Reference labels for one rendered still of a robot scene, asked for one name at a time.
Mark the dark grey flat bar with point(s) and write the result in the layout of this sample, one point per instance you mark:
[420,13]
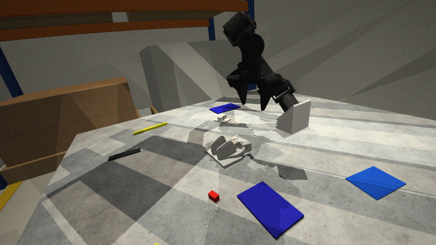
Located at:
[113,157]

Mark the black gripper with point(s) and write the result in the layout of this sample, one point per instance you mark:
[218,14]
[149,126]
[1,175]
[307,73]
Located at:
[266,85]

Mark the small red block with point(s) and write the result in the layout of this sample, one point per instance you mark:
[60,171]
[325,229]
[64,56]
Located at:
[213,196]

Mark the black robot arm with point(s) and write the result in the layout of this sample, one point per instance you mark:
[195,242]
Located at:
[240,33]

